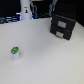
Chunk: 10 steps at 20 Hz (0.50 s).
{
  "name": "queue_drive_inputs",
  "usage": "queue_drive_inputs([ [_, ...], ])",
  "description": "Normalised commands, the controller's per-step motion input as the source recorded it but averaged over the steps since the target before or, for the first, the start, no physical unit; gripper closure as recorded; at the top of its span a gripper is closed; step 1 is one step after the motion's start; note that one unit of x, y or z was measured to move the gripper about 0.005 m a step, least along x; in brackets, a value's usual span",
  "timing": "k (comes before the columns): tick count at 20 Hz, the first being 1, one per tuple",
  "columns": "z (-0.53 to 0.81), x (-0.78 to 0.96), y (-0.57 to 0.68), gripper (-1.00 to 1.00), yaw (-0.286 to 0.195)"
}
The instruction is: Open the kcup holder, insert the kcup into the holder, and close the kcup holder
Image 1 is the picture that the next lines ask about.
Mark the green lid kcup pod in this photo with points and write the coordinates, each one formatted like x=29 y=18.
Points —
x=15 y=52

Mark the black kcup holder drawer unit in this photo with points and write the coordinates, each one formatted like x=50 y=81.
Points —
x=63 y=20

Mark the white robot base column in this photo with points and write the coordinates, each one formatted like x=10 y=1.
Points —
x=26 y=13

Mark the black equipment with blue lights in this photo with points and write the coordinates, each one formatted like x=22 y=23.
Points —
x=9 y=19

